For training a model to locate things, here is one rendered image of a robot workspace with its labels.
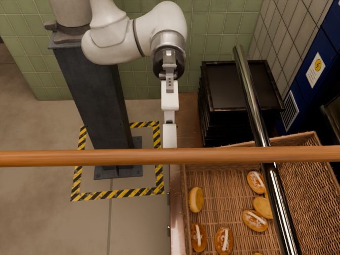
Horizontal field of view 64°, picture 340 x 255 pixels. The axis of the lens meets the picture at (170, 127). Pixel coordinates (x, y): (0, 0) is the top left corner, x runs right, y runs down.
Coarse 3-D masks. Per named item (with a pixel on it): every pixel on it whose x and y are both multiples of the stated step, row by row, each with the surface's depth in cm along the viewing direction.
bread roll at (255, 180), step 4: (252, 172) 110; (256, 172) 109; (248, 176) 110; (252, 176) 108; (256, 176) 108; (260, 176) 108; (248, 180) 110; (252, 180) 108; (256, 180) 107; (260, 180) 107; (252, 184) 108; (256, 184) 107; (260, 184) 106; (264, 184) 106; (252, 188) 108; (256, 188) 107; (260, 188) 106; (264, 188) 106; (256, 192) 108; (260, 192) 107; (264, 192) 107
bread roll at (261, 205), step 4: (256, 200) 102; (260, 200) 102; (264, 200) 101; (268, 200) 101; (256, 204) 101; (260, 204) 101; (264, 204) 101; (268, 204) 100; (256, 208) 101; (260, 208) 100; (264, 208) 100; (268, 208) 100; (260, 212) 100; (264, 212) 99; (268, 212) 99; (264, 216) 100; (268, 216) 99; (272, 216) 99
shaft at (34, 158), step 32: (0, 160) 48; (32, 160) 48; (64, 160) 48; (96, 160) 49; (128, 160) 49; (160, 160) 49; (192, 160) 49; (224, 160) 49; (256, 160) 49; (288, 160) 49; (320, 160) 49
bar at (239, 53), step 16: (240, 48) 72; (240, 64) 68; (240, 80) 66; (256, 96) 62; (256, 112) 58; (256, 128) 56; (256, 144) 55; (272, 176) 49; (272, 192) 48; (272, 208) 47; (288, 208) 46; (288, 224) 44; (288, 240) 43
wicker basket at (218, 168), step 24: (240, 144) 100; (288, 144) 101; (312, 144) 95; (192, 168) 113; (216, 168) 115; (240, 168) 115; (312, 168) 93; (216, 192) 110; (240, 192) 110; (288, 192) 104; (312, 192) 93; (336, 192) 83; (192, 216) 104; (216, 216) 104; (240, 216) 104; (312, 216) 91; (336, 216) 82; (240, 240) 98; (264, 240) 99; (312, 240) 90; (336, 240) 81
